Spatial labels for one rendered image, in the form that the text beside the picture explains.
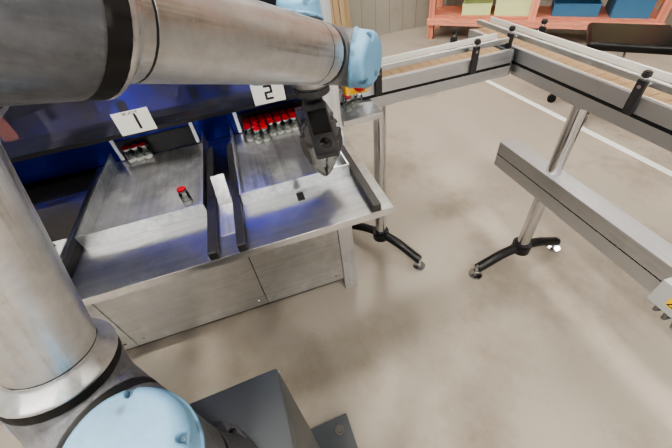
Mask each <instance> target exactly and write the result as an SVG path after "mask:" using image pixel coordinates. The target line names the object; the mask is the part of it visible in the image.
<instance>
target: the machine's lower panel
mask: <svg viewBox="0 0 672 448"><path fill-rule="evenodd" d="M249 258H250V259H249ZM251 263H252V264H251ZM252 265H253V266H252ZM253 267H254V268H253ZM255 272H256V273H255ZM256 274H257V275H256ZM257 276H258V277H257ZM343 278H344V275H343V268H342V261H341V254H340V247H339V239H338V232H337V230H336V231H333V232H330V233H326V234H323V235H320V236H316V237H313V238H310V239H306V240H303V241H300V242H296V243H293V244H290V245H287V246H283V247H280V248H277V249H273V250H270V251H267V252H263V253H260V254H257V255H253V256H250V257H247V258H243V259H240V260H237V261H234V262H230V263H227V264H224V265H220V266H217V267H214V268H210V269H207V270H204V271H200V272H197V273H194V274H190V275H187V276H184V277H181V278H177V279H174V280H171V281H167V282H164V283H161V284H157V285H154V286H151V287H147V288H144V289H141V290H137V291H134V292H131V293H127V294H124V295H121V296H118V297H114V298H111V299H108V300H104V301H101V302H98V303H94V304H91V305H88V306H85V307H86V309H87V311H88V313H89V315H90V317H91V318H98V319H102V320H105V321H107V322H109V323H110V324H112V326H113V327H114V328H115V330H116V332H117V334H118V336H119V338H120V340H121V342H122V344H123V346H124V348H125V350H127V349H130V348H133V347H136V346H138V345H142V344H145V343H148V342H151V341H154V340H157V339H160V338H163V337H166V336H169V335H172V334H175V333H178V332H181V331H184V330H188V329H191V328H194V327H197V326H200V325H203V324H206V323H209V322H212V321H215V320H218V319H221V318H224V317H227V316H230V315H233V314H236V313H239V312H242V311H245V310H248V309H252V308H255V307H258V306H261V305H264V304H267V303H268V301H269V303H270V302H273V301H276V300H279V299H282V298H285V297H288V296H291V295H294V294H297V293H300V292H303V291H306V290H309V289H312V288H315V287H319V286H322V285H325V284H328V283H331V282H334V281H337V280H340V279H343ZM259 281H260V282H259ZM260 283H261V284H260ZM261 285H262V286H261ZM262 288H263V289H262ZM263 290H264V291H263ZM264 292H265V293H264ZM266 297H267V298H266ZM267 299H268V300H267Z"/></svg>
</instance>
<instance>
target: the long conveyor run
mask: <svg viewBox="0 0 672 448"><path fill-rule="evenodd" d="M490 22H492V23H490ZM490 22H487V21H484V20H481V19H478V20H477V24H478V25H480V26H483V28H478V29H469V31H468V37H467V39H470V38H475V37H480V36H484V35H489V34H493V33H498V34H497V38H496V39H501V38H505V37H509V38H510V39H509V43H506V44H501V45H498V46H500V47H503V48H505V49H514V55H513V59H512V63H511V67H510V71H509V73H510V74H512V75H514V76H516V77H518V78H520V79H522V80H524V81H526V82H528V83H530V84H532V85H534V86H536V87H538V88H540V89H542V90H544V91H547V92H549V93H551V94H553V95H555V96H557V97H559V98H561V99H563V100H565V101H567V102H569V103H571V104H573V105H575V106H577V107H579V108H581V109H583V110H586V111H588V112H590V113H592V114H594V115H596V116H598V117H600V118H602V119H604V120H606V121H608V122H610V123H612V124H614V125H616V126H618V127H620V128H622V129H625V130H627V131H629V132H631V133H633V134H635V135H637V136H639V137H641V138H643V139H645V140H647V141H649V142H651V143H653V144H655V145H657V146H659V147H661V148H664V149H666V150H668V151H670V152H672V74H671V73H668V72H665V71H662V70H659V69H656V68H652V67H649V66H646V65H643V64H640V63H637V62H634V61H630V60H627V59H624V58H621V57H618V56H615V55H612V54H609V53H605V52H602V51H599V50H596V49H593V48H590V47H587V46H583V45H580V44H577V43H574V42H571V41H568V40H565V39H562V38H558V37H555V36H552V35H549V34H546V33H545V31H546V27H545V24H547V23H548V19H542V21H541V23H542V26H540V27H539V30H537V31H536V30H533V29H530V28H527V27H524V26H521V25H518V24H514V23H511V22H508V21H505V20H502V19H499V18H496V17H493V16H491V19H490ZM493 23H495V24H493ZM496 24H498V25H496ZM499 25H501V26H499ZM502 26H504V27H502ZM505 27H507V28H505ZM508 28H509V29H508ZM514 30H516V31H519V32H522V33H525V34H528V35H531V36H533V37H531V36H528V35H525V34H522V33H519V32H516V31H514ZM534 37H536V38H534ZM496 39H493V40H496ZM543 40H545V41H543ZM546 41H548V42H551V43H554V44H557V45H560V46H563V47H566V48H569V49H572V50H575V51H578V52H581V53H583V54H586V55H589V56H592V57H595V58H598V59H601V60H604V61H607V62H610V63H613V64H616V65H619V66H622V67H625V68H628V69H631V70H633V71H636V72H639V73H642V74H639V73H636V72H633V71H630V70H627V69H624V68H621V67H618V66H616V65H613V64H610V63H607V62H604V61H601V60H598V59H595V58H592V57H589V56H586V55H583V54H581V53H578V52H575V51H572V50H569V49H566V48H563V47H560V46H557V45H554V44H551V43H548V42H546ZM651 77H654V78H657V79H660V80H663V81H666V82H669V83H670V84H668V83H665V82H662V81H659V80H656V79H654V78H651Z"/></svg>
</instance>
